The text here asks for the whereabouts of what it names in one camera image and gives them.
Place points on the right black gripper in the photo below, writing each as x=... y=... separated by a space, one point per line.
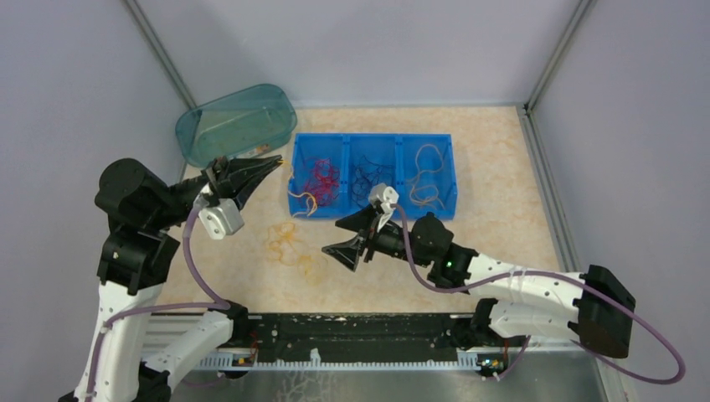
x=361 y=221

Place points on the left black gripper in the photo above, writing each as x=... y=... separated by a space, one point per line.
x=223 y=173

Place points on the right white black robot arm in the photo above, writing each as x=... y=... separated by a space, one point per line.
x=590 y=308

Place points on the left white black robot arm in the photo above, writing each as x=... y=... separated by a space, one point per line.
x=149 y=222

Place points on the teal transparent plastic tub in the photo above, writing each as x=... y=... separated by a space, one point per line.
x=244 y=124

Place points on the blue three-compartment plastic bin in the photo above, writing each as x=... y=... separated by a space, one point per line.
x=332 y=173

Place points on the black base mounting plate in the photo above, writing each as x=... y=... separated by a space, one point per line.
x=365 y=338

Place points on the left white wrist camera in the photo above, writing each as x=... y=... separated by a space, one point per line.
x=222 y=220

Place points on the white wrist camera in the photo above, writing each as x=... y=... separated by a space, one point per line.
x=383 y=198
x=222 y=220

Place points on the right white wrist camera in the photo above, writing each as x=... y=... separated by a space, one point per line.
x=383 y=198

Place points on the aluminium frame rail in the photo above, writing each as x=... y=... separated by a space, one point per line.
x=601 y=335

